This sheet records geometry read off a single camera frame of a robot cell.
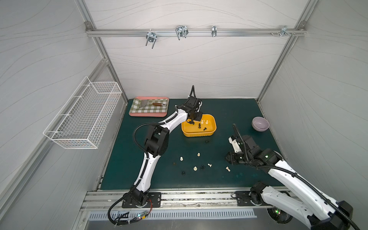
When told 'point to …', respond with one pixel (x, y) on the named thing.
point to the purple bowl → (260, 124)
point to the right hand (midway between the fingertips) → (227, 156)
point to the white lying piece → (227, 168)
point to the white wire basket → (81, 123)
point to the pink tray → (151, 114)
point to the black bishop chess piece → (191, 122)
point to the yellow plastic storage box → (206, 127)
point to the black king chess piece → (199, 127)
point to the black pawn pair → (202, 166)
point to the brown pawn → (174, 164)
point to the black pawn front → (183, 173)
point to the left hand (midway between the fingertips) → (201, 116)
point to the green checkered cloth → (149, 108)
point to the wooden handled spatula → (144, 102)
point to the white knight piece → (211, 165)
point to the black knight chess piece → (206, 141)
